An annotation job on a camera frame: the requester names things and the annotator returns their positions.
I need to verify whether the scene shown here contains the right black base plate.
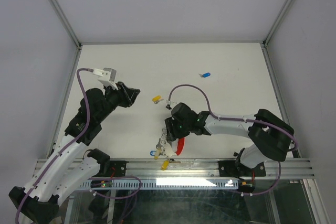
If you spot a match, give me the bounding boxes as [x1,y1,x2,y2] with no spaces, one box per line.
[218,160,266,178]

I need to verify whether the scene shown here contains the yellow tag key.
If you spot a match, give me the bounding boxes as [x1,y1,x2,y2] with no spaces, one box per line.
[161,159,180,170]
[152,95,163,104]
[154,149,161,159]

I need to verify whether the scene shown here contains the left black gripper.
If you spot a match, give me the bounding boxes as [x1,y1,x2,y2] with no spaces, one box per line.
[96,81,140,123]

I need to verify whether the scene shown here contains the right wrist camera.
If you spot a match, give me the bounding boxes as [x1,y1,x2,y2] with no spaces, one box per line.
[165,100,177,110]

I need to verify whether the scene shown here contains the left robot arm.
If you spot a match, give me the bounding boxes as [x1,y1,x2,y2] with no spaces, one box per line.
[9,82,140,223]

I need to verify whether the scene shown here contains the aluminium mounting rail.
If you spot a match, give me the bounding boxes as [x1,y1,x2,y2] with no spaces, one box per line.
[33,157,314,180]

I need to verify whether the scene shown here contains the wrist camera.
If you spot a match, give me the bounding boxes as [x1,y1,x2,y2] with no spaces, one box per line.
[92,68,118,90]
[165,100,177,110]

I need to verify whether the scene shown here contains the red handle keyring holder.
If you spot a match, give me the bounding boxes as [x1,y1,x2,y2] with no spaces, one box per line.
[155,127,185,158]

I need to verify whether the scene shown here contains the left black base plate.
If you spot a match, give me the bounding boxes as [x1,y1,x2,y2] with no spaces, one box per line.
[93,160,128,178]

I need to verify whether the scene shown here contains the white slotted cable duct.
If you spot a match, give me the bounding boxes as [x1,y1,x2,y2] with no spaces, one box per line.
[78,177,238,190]

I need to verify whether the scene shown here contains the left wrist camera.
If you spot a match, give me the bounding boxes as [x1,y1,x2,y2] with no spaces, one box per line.
[92,68,118,90]

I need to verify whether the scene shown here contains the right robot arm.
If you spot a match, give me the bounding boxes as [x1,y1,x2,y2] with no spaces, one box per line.
[165,103,294,178]

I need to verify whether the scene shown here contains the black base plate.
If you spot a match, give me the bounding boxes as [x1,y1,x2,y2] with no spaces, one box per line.
[93,160,128,178]
[218,160,266,178]

